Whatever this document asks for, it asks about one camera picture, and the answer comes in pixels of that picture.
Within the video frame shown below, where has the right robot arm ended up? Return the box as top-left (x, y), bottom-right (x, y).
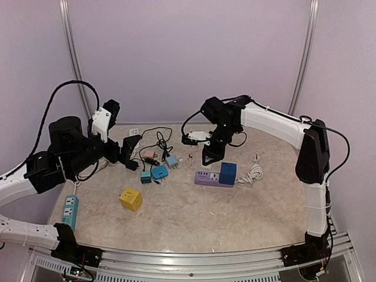
top-left (180, 95), bottom-right (351, 267)

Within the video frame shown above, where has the light blue charger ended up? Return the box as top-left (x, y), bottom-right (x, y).
top-left (165, 156), bottom-right (179, 169)

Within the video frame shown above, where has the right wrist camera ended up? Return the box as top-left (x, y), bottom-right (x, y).
top-left (182, 131), bottom-right (212, 146)

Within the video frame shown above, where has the black USB cable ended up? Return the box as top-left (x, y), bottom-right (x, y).
top-left (129, 126), bottom-right (174, 186)

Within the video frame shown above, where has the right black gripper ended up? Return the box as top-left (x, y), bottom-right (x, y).
top-left (202, 121), bottom-right (239, 165)

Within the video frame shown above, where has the pink charger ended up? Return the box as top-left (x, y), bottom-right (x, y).
top-left (142, 150), bottom-right (158, 160)

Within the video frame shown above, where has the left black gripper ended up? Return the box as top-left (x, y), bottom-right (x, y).
top-left (66, 125), bottom-right (140, 177)

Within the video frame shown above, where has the dark blue cube socket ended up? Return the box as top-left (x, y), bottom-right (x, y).
top-left (219, 162), bottom-right (237, 186)

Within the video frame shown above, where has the white USB charger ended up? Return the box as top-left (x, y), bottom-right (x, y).
top-left (202, 150), bottom-right (223, 166)

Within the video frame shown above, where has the blue rounded charger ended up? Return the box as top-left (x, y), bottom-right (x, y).
top-left (151, 165), bottom-right (169, 180)

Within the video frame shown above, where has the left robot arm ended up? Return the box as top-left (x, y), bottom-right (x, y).
top-left (1, 99), bottom-right (141, 266)

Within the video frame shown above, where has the white power strip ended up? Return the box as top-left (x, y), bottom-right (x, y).
top-left (129, 128), bottom-right (140, 136)

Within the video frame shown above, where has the teal USB charger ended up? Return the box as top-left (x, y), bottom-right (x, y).
top-left (140, 171), bottom-right (152, 184)

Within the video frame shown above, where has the purple strip white cord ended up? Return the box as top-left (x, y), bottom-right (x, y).
top-left (234, 152), bottom-right (265, 185)

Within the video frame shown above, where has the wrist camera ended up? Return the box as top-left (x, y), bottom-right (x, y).
top-left (89, 99), bottom-right (120, 143)
top-left (182, 131), bottom-right (212, 146)

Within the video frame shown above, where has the teal power strip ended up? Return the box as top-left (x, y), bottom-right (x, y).
top-left (61, 195), bottom-right (79, 231)

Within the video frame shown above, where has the purple power strip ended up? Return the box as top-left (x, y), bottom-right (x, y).
top-left (194, 170), bottom-right (234, 188)

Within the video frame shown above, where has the yellow cube socket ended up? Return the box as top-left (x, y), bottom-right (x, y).
top-left (119, 187), bottom-right (143, 212)

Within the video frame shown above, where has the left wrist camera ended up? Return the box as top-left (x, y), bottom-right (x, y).
top-left (89, 99), bottom-right (120, 143)

